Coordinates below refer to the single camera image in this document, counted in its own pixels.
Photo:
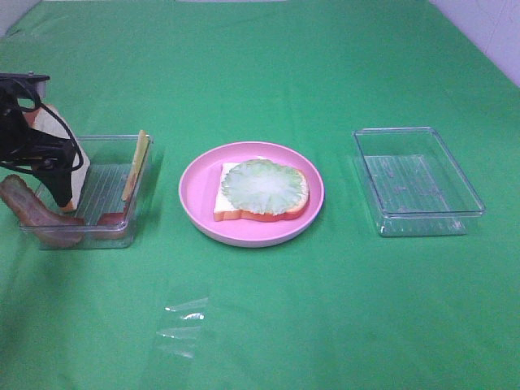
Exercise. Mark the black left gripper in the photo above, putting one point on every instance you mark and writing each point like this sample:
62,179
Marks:
27,150

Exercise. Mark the bacon strip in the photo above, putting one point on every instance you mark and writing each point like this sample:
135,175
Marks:
31,211
114,225

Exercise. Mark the yellow cheese slice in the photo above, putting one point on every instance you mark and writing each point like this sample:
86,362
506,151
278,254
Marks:
137,160

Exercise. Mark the green lettuce leaf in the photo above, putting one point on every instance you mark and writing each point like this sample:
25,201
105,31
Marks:
264,187

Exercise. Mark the clear left food container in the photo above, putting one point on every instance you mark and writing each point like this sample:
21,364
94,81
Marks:
110,162

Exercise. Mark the clear food container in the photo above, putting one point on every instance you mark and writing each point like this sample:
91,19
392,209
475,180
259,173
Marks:
110,162
413,184

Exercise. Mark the pink round plate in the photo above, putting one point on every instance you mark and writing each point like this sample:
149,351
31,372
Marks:
199,184

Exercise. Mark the clear plastic film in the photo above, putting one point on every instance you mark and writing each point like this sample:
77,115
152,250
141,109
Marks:
181,320

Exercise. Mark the green table cloth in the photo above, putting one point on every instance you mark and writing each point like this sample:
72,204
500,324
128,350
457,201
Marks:
339,307

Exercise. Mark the clear right food container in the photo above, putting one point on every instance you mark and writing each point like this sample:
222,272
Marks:
413,184

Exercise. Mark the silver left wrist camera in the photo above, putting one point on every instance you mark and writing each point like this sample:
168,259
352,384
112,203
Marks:
24,85

